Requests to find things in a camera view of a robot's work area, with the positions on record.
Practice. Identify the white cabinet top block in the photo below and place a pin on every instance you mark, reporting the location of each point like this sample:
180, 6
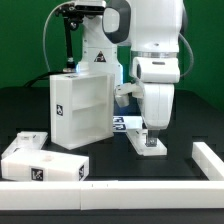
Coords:
42, 165

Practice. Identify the white cabinet body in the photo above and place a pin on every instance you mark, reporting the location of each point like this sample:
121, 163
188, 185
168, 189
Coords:
81, 108

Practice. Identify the black camera stand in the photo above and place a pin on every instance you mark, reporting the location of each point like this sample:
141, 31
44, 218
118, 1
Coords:
73, 14

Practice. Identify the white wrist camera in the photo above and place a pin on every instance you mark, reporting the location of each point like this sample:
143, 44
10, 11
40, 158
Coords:
122, 92

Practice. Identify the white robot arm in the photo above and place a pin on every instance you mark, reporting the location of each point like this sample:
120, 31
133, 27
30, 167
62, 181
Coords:
151, 28

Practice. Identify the white marker sheet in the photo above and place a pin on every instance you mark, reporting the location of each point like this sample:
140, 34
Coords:
123, 123

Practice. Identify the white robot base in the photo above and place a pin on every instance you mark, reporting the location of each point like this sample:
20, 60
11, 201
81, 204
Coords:
98, 53

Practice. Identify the white cabinet door panel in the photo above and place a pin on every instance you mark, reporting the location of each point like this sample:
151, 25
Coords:
28, 140
137, 138

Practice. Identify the white front fence bar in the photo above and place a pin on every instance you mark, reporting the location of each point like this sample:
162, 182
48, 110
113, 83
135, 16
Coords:
92, 195

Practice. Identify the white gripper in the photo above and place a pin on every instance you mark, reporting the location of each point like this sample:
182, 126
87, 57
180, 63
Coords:
156, 106

